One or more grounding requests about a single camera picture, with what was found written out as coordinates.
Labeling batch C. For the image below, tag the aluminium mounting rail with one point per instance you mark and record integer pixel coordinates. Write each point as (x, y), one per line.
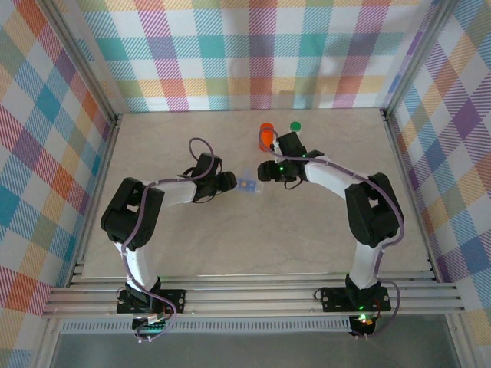
(249, 295)

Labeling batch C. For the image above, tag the green bottle cap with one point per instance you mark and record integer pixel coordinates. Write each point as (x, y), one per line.
(295, 125)

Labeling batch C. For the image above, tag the aluminium side rail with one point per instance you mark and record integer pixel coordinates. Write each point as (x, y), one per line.
(102, 172)
(399, 153)

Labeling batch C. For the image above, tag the aluminium frame post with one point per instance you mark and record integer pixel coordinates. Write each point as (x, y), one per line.
(418, 53)
(82, 63)

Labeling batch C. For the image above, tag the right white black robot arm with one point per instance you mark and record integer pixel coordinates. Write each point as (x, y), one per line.
(364, 264)

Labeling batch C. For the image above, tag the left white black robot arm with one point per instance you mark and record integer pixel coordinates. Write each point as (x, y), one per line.
(140, 264)

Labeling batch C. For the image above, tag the orange pill bottle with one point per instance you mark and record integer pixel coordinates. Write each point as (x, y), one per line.
(265, 142)

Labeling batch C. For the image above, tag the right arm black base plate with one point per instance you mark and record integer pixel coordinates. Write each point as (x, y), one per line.
(333, 299)

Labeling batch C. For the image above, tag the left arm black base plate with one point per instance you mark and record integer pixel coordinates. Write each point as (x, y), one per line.
(176, 299)

